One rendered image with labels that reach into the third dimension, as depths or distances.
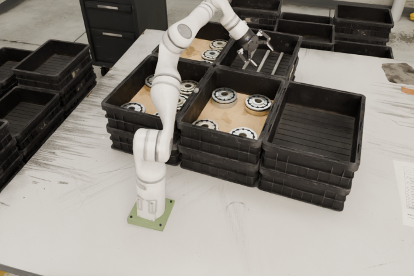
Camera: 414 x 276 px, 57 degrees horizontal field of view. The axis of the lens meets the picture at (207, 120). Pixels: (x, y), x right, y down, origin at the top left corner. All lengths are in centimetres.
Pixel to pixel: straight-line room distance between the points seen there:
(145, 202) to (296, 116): 67
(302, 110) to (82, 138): 90
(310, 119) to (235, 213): 47
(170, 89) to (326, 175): 56
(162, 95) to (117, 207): 44
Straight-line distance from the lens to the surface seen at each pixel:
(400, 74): 219
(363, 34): 304
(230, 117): 148
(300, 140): 142
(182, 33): 131
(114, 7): 294
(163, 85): 117
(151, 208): 124
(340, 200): 135
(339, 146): 143
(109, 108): 141
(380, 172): 158
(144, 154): 108
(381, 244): 136
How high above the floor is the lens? 175
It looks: 39 degrees down
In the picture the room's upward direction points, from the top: straight up
